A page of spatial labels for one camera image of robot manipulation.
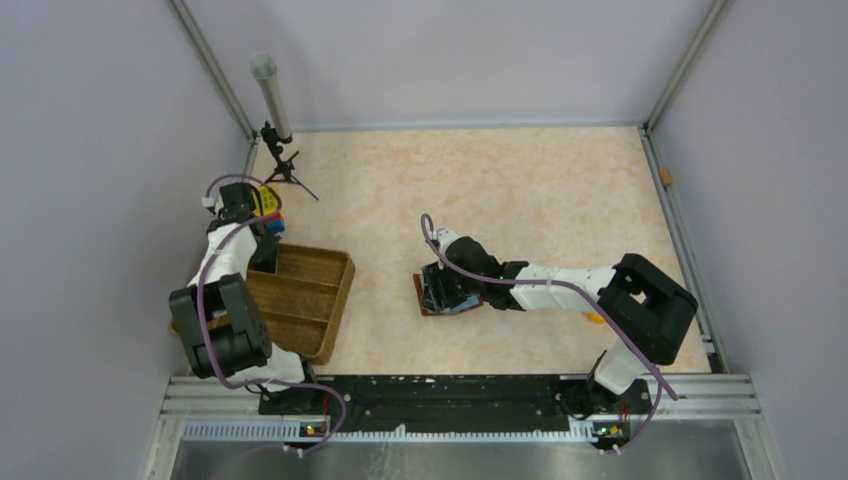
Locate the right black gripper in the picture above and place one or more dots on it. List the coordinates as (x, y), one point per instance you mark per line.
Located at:
(437, 296)

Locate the woven straw divided tray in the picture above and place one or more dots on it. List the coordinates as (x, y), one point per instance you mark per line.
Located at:
(303, 301)

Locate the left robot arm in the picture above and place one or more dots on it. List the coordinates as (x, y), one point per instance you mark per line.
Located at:
(222, 330)

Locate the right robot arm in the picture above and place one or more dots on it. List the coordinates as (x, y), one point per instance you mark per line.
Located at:
(649, 312)

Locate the colourful toy brick block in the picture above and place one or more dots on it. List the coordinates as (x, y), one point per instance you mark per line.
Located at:
(270, 208)

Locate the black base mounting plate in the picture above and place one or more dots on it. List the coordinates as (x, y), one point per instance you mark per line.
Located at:
(459, 403)

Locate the grey tube on tripod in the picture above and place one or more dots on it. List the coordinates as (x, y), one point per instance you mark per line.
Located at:
(276, 132)

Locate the orange yellow round toy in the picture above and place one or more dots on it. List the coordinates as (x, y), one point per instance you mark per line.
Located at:
(595, 318)

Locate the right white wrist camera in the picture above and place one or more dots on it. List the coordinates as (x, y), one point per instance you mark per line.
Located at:
(443, 238)

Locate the small tan wall block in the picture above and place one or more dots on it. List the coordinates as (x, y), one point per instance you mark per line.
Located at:
(666, 177)

